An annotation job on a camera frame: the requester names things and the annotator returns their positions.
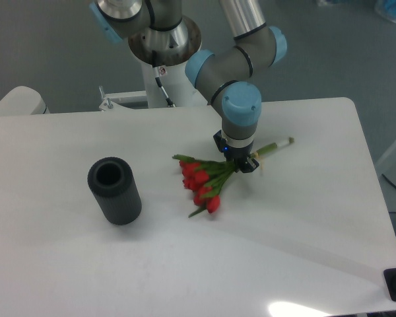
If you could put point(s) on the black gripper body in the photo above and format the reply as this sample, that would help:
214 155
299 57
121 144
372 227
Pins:
232 153

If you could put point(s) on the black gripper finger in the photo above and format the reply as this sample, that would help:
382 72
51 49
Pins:
220 142
246 164

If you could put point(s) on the red tulip bouquet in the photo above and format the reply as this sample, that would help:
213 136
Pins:
206 178

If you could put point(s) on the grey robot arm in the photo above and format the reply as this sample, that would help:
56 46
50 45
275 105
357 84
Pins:
221 79

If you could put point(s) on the black ribbed cylindrical vase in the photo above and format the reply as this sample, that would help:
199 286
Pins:
112 183

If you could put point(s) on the white rounded chair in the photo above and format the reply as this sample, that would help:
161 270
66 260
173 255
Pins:
22 101

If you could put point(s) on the blue plastic bag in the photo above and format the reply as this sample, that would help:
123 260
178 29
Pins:
386 9

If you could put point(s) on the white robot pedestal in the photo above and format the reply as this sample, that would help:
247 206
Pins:
163 56

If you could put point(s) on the white metal base frame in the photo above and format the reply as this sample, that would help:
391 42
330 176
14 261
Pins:
130 100

